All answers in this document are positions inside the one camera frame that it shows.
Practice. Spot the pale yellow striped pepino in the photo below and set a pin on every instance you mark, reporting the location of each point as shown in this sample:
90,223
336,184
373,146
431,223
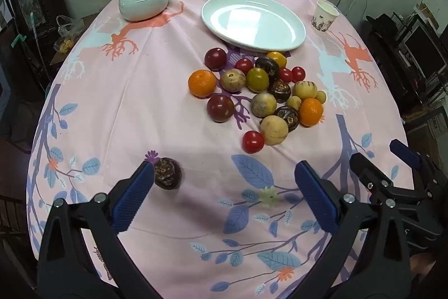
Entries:
231,81
305,89
263,105

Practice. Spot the printed paper cup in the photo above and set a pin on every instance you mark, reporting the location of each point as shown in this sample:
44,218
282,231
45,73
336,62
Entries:
323,17

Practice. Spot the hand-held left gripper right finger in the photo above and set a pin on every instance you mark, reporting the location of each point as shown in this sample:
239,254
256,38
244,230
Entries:
315,197

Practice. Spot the white oval plate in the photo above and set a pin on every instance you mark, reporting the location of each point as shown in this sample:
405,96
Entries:
252,22

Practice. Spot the black computer desk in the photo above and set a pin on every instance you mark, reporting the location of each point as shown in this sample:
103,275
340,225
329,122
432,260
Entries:
392,50

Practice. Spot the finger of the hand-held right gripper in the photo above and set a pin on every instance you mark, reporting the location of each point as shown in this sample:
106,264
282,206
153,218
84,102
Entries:
406,153
367,174

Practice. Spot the wooden side table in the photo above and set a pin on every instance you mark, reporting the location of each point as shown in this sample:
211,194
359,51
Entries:
87,24

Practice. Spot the small dark red tomato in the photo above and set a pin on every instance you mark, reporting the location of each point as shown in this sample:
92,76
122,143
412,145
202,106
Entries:
215,59

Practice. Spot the cardboard box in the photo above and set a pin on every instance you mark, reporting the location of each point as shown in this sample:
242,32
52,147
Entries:
426,13

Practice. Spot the computer monitor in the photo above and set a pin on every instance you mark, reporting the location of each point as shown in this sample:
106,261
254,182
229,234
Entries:
425,50

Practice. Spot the orange mandarin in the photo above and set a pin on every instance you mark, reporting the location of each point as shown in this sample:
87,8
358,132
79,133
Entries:
202,83
310,111

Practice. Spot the clear plastic bag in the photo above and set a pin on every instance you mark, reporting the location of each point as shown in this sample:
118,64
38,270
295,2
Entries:
66,34

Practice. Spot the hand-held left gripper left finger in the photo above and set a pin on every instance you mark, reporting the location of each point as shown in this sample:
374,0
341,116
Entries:
134,197

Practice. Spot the small pale yellow pepino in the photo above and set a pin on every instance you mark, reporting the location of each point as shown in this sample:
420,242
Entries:
320,97
294,103

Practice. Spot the large dark red tomato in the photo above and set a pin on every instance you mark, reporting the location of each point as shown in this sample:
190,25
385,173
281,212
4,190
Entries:
220,108

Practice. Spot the pink printed tablecloth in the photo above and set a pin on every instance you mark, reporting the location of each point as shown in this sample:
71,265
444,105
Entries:
140,92

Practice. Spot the yellow-orange tomato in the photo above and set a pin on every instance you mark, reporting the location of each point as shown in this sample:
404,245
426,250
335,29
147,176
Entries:
277,58

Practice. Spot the yellow-green tomato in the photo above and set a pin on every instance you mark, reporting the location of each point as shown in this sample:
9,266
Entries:
257,79

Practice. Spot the pale green lidded ceramic bowl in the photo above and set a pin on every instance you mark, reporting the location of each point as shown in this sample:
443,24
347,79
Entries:
143,3

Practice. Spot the plain pale yellow pepino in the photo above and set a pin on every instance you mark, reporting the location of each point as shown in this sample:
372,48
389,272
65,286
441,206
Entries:
274,130

